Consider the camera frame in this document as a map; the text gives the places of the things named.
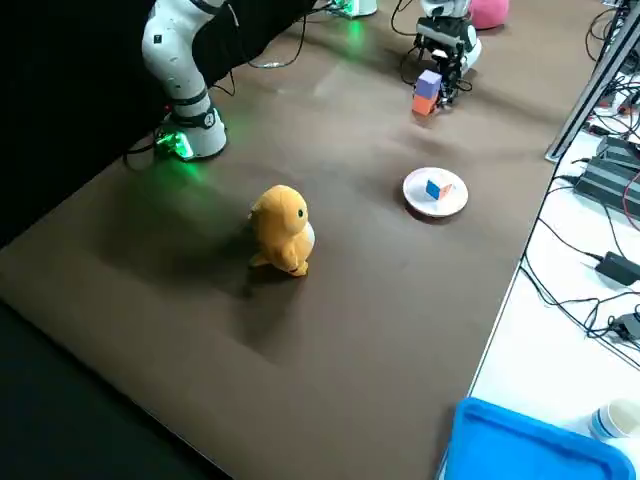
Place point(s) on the blue plastic tray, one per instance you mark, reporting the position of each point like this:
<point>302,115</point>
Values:
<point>525,445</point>

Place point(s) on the aluminium profile post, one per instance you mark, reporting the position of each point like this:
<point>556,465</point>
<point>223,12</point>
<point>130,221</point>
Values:
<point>585,95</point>

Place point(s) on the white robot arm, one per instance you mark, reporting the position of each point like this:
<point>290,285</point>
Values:
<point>472,50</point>
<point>170,55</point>

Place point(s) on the pink plush toy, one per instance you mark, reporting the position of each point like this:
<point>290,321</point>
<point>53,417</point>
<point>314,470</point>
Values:
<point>490,12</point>

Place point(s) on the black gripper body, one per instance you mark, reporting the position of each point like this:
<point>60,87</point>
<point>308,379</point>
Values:
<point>452,44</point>

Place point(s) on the purple foam block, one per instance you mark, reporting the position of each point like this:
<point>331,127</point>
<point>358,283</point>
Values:
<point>429,84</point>

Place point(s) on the black power supply brick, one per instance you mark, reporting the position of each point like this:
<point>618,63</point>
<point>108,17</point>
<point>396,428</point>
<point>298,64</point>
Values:
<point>620,150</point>
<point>605,182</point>

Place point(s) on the blue white paper cup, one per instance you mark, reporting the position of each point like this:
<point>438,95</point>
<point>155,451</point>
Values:
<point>615,417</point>

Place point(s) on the pale pink plate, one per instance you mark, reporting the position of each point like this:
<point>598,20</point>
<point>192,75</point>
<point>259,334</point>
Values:
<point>417,197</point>

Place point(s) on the orange foam block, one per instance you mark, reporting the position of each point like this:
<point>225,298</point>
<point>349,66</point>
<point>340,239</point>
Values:
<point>425,105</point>

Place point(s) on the flat black power adapter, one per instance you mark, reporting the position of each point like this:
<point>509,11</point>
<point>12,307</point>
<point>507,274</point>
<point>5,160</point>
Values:
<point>620,267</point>

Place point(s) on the small puzzle cube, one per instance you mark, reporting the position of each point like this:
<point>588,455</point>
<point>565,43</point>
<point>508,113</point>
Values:
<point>436,190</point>

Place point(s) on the yellow plush toy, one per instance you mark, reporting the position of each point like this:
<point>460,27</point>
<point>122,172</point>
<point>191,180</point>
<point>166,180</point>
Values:
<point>282,225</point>

